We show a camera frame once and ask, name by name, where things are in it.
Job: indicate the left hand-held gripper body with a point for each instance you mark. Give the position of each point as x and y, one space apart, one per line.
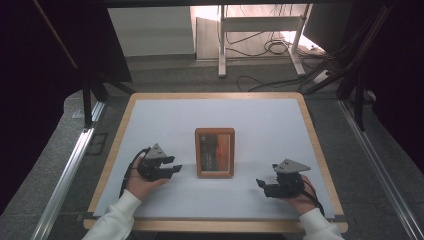
151 168

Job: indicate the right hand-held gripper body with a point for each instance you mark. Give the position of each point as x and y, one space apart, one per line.
288 185

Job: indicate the wooden box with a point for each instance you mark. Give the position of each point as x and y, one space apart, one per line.
215 153

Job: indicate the person's left hand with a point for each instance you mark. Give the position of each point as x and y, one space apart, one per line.
141 186

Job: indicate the person's right hand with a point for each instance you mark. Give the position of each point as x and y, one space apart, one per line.
300 203

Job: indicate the white table mat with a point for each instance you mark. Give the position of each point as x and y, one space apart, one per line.
206 113

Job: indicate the black floor grate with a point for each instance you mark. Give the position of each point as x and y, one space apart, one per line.
97 144

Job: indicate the wooden table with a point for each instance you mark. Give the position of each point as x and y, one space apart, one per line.
216 95

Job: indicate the black metal stand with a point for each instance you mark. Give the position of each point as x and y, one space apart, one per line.
359 100
87 103

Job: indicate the white power strip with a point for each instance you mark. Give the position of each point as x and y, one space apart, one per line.
322 76

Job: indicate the white cabinet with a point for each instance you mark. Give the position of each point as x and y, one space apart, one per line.
151 31

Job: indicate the dark curtain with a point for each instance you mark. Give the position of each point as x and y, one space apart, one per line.
396 83
36 100

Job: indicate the aluminium rail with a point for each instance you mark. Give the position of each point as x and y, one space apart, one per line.
66 173
380 166

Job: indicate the white metal desk frame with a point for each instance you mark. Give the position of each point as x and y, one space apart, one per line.
260 24

